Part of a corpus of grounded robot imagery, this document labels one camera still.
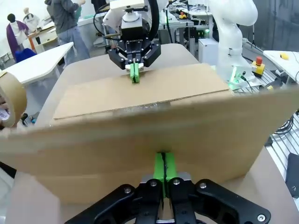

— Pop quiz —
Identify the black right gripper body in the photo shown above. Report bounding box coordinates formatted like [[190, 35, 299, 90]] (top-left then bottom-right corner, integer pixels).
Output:
[[116, 26, 152, 63]]

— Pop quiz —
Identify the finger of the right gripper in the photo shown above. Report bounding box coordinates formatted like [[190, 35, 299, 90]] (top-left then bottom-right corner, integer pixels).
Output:
[[135, 43, 162, 84], [107, 46, 135, 84]]

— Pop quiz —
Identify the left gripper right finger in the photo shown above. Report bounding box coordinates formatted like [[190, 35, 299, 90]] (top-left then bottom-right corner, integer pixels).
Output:
[[165, 153, 271, 224]]

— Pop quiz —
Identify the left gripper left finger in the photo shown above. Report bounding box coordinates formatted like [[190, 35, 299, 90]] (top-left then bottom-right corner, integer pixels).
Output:
[[66, 151, 166, 224]]

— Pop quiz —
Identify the brown cardboard box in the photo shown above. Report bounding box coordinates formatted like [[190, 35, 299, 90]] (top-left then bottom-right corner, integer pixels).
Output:
[[0, 63, 299, 206]]

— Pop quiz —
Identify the brown packing tape roll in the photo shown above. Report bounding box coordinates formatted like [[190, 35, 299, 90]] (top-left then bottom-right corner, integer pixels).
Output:
[[0, 70, 28, 128]]

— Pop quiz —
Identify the white cabinet box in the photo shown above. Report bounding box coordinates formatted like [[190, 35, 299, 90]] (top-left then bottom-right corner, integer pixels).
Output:
[[198, 38, 221, 69]]

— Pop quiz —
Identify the person in grey hoodie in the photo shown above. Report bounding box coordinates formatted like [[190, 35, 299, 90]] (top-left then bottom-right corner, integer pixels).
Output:
[[45, 0, 91, 65]]

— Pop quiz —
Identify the long white table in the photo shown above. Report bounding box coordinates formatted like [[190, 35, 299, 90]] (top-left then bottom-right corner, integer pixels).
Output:
[[0, 42, 75, 85]]

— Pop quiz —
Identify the blue cloth object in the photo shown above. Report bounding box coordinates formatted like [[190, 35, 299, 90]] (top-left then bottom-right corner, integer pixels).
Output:
[[15, 48, 38, 63]]

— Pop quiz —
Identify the black flat device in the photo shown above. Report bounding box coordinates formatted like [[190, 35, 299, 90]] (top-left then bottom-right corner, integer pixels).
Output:
[[285, 153, 299, 203]]

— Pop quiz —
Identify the mannequin with white shirt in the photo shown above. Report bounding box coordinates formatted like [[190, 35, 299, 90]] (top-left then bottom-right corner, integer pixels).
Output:
[[22, 7, 43, 45]]

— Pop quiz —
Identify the mannequin with purple garment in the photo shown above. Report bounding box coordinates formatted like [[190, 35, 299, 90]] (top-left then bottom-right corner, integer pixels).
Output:
[[6, 13, 30, 63]]

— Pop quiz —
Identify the red emergency stop yellow box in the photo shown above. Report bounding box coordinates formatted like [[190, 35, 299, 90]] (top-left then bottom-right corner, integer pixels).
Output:
[[251, 56, 266, 77]]

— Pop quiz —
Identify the white table with yellow button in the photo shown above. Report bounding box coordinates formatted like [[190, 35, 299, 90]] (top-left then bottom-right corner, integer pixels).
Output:
[[263, 50, 299, 84]]

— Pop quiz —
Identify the black braided cable sleeve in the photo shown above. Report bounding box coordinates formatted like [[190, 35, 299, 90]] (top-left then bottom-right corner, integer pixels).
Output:
[[148, 0, 161, 42]]

